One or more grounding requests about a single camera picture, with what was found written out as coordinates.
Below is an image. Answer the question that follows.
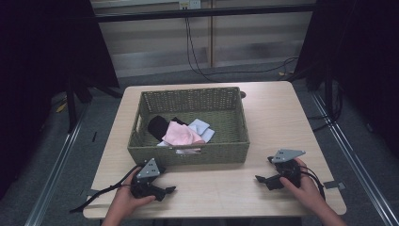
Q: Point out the light blue sock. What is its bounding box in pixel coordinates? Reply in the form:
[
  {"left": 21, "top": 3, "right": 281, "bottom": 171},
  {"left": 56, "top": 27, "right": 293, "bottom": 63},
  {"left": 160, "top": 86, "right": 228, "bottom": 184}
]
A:
[
  {"left": 187, "top": 118, "right": 211, "bottom": 136},
  {"left": 200, "top": 127, "right": 216, "bottom": 144}
]

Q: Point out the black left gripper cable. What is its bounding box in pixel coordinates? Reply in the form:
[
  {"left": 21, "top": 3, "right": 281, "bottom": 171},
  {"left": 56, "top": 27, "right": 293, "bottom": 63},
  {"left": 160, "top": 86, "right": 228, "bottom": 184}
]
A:
[{"left": 69, "top": 165, "right": 141, "bottom": 214}]

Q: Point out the black metal stand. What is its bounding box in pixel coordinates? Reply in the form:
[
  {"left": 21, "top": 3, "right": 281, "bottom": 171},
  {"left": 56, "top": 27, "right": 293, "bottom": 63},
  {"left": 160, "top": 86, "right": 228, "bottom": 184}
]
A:
[
  {"left": 305, "top": 62, "right": 344, "bottom": 133},
  {"left": 65, "top": 72, "right": 95, "bottom": 134}
]

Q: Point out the pink sock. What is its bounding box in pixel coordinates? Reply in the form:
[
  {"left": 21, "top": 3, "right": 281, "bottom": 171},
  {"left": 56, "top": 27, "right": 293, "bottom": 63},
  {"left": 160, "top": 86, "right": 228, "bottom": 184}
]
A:
[{"left": 161, "top": 121, "right": 206, "bottom": 147}]

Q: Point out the black sock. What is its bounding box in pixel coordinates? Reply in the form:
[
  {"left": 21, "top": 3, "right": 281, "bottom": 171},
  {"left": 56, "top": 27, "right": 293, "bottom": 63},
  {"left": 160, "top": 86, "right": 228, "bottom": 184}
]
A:
[
  {"left": 171, "top": 116, "right": 189, "bottom": 127},
  {"left": 147, "top": 115, "right": 172, "bottom": 142}
]

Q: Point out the black curtain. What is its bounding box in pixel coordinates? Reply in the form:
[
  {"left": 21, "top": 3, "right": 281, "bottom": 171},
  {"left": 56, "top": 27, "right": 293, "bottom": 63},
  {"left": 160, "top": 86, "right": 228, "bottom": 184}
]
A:
[
  {"left": 293, "top": 0, "right": 399, "bottom": 158},
  {"left": 0, "top": 0, "right": 120, "bottom": 201}
]

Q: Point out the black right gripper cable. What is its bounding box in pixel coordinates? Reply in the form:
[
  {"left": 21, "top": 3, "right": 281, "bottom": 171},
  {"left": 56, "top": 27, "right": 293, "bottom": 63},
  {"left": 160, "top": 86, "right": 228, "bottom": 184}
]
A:
[{"left": 298, "top": 165, "right": 327, "bottom": 201}]

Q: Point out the white wall socket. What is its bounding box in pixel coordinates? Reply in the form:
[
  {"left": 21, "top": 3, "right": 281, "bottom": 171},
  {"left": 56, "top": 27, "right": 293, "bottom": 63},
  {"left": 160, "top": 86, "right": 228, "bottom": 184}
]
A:
[{"left": 178, "top": 0, "right": 201, "bottom": 10}]

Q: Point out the person's left hand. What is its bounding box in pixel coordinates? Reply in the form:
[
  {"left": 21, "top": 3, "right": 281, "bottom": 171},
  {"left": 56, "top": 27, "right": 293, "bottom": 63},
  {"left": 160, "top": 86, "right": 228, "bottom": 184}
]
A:
[{"left": 107, "top": 178, "right": 156, "bottom": 220}]

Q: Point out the grey tape strip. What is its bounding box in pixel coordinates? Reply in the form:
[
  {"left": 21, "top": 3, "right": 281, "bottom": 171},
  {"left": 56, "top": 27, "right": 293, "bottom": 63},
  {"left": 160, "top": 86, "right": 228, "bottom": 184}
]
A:
[{"left": 322, "top": 181, "right": 346, "bottom": 190}]

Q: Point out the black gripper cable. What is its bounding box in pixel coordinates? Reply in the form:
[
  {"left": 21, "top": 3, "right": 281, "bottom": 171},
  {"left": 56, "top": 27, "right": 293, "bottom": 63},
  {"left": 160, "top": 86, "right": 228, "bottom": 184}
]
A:
[
  {"left": 69, "top": 165, "right": 141, "bottom": 214},
  {"left": 298, "top": 165, "right": 327, "bottom": 201}
]

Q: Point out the person's right hand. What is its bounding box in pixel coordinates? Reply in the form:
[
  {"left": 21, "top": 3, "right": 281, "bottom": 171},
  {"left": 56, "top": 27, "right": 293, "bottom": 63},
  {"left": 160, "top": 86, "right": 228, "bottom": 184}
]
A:
[{"left": 279, "top": 157, "right": 327, "bottom": 215}]

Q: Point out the metal floor rail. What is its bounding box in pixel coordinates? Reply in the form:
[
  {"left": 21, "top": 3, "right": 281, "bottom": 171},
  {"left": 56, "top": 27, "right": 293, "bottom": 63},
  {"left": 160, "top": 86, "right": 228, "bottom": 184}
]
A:
[
  {"left": 310, "top": 90, "right": 399, "bottom": 226},
  {"left": 24, "top": 100, "right": 90, "bottom": 226}
]

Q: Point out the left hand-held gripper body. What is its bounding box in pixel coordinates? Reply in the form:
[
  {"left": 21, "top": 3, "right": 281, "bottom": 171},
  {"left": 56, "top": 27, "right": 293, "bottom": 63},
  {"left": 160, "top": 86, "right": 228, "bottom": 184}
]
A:
[{"left": 130, "top": 157, "right": 161, "bottom": 200}]

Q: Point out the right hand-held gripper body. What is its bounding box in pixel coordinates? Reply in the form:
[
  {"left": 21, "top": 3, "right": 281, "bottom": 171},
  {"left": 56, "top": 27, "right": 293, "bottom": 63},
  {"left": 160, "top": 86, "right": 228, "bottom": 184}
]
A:
[{"left": 266, "top": 148, "right": 307, "bottom": 189}]

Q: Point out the black wall cable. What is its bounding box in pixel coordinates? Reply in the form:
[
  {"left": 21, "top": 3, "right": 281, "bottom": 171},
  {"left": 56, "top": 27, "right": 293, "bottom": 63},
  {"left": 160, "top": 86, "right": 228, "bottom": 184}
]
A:
[{"left": 184, "top": 17, "right": 299, "bottom": 84}]

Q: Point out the black horizontal bar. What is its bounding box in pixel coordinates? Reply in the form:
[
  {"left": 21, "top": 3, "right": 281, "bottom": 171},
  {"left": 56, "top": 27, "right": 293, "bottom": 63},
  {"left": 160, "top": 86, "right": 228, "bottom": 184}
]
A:
[{"left": 93, "top": 3, "right": 318, "bottom": 24}]

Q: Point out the green woven basket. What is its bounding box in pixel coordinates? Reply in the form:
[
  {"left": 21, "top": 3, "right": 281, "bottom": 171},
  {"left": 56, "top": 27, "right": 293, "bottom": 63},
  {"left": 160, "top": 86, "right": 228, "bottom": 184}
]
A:
[{"left": 127, "top": 87, "right": 251, "bottom": 167}]

